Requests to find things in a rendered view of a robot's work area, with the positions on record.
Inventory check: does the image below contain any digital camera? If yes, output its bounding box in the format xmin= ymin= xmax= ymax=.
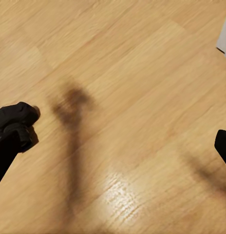
xmin=0 ymin=101 xmax=38 ymax=153

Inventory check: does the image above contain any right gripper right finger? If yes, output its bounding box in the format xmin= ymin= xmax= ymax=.
xmin=214 ymin=130 xmax=226 ymax=163

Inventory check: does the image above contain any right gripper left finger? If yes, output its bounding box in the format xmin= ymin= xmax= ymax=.
xmin=0 ymin=130 xmax=21 ymax=181

